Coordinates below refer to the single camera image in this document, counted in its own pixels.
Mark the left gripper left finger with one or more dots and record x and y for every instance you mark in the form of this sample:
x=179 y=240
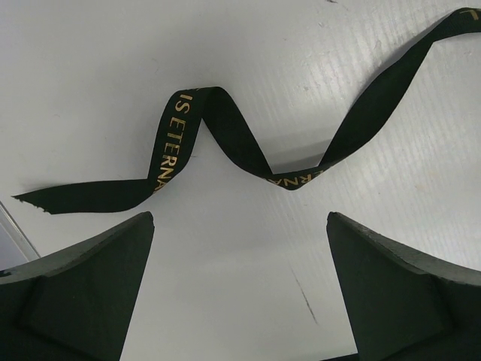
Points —
x=76 y=303

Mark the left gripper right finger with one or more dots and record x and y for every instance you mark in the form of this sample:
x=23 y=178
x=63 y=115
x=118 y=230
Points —
x=403 y=304

